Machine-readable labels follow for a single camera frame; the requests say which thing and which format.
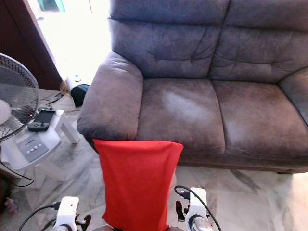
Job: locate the black handheld device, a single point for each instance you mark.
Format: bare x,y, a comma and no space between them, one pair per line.
42,120

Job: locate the red pillow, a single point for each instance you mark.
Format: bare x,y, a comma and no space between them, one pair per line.
137,187

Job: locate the dark wooden door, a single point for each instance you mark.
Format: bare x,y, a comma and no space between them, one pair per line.
19,38

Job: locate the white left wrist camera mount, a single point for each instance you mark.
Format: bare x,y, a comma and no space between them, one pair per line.
66,214

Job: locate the teal green object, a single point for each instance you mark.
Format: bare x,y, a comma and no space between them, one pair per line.
50,5

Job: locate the brown suede two-seat sofa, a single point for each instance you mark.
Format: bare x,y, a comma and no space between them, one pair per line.
183,110

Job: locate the white table fan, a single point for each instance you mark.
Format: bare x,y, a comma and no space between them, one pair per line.
29,149

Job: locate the white plastic table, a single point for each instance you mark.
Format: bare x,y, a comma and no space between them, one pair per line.
72,133

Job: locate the black round bag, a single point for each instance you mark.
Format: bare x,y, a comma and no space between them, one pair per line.
80,95

